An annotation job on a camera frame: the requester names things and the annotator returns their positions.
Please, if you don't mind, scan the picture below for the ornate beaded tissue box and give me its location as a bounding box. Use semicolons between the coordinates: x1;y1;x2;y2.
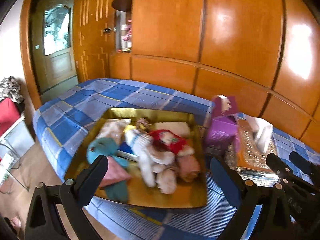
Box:
224;118;278;187

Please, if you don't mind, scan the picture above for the white plush bear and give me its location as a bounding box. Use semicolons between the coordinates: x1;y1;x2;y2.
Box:
124;129;176;188

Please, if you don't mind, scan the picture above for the wooden glass panel door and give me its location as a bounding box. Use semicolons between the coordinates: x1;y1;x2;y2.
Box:
30;0;76;94

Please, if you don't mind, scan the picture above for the white folded towel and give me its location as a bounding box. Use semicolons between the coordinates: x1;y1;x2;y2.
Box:
154;122;191;138

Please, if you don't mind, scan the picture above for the blue plaid bedspread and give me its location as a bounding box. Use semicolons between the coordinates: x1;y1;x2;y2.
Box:
32;77;320;240

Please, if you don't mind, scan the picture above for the orange wooden wardrobe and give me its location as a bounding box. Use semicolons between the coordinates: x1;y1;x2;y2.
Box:
73;0;319;151

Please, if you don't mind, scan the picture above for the teal red white plush toy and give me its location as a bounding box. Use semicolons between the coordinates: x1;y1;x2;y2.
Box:
149;129;195;156

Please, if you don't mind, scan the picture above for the red bag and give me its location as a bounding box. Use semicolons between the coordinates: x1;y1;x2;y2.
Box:
0;98;21;136

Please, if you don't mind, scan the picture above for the white tissue sheet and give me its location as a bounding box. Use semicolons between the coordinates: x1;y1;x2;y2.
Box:
246;115;273;153

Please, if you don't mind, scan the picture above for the blue Tempo tissue pack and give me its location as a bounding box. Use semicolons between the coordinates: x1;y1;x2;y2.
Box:
117;141;138;162

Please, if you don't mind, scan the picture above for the gold rectangular tray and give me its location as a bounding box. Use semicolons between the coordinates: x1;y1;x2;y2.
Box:
65;108;207;209

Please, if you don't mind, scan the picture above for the black white patterned cloth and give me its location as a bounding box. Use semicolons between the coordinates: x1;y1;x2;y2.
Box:
0;76;24;104

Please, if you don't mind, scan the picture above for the purple tissue box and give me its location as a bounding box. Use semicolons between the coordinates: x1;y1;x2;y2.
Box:
204;95;238;155

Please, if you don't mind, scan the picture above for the pink white soft toy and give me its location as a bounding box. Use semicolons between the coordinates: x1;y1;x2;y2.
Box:
156;168;177;194

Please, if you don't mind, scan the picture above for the glass side table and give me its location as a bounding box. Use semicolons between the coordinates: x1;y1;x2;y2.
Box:
1;113;35;192

